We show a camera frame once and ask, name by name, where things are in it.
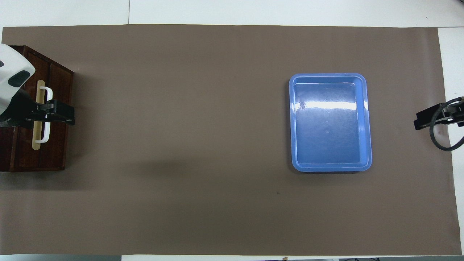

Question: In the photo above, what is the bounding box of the wooden drawer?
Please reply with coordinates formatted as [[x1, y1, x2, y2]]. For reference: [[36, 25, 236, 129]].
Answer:
[[16, 51, 74, 171]]

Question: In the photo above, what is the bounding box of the brown table mat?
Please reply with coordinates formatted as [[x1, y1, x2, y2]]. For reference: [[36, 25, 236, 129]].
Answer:
[[0, 24, 463, 256]]

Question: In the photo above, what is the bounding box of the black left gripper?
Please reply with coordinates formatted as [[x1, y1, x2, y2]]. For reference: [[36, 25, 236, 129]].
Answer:
[[0, 89, 75, 128]]

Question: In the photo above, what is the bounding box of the blue plastic tray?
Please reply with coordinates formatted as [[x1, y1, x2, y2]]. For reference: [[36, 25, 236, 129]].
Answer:
[[289, 73, 373, 173]]

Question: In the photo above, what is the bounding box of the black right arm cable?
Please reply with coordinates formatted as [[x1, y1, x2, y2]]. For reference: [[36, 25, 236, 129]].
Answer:
[[429, 97, 464, 152]]

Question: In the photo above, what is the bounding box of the dark wooden cabinet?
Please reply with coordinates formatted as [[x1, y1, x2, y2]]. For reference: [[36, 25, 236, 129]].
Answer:
[[0, 45, 74, 173]]

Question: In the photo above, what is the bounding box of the light wooden handle backing strip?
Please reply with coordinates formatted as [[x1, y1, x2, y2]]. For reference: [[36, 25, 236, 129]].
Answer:
[[32, 79, 45, 150]]

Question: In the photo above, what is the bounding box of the white drawer handle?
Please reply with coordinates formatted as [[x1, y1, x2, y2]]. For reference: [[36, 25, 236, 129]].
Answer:
[[35, 86, 54, 144]]

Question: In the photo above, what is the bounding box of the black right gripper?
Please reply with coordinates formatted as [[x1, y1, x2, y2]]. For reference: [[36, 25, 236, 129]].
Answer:
[[414, 97, 464, 131]]

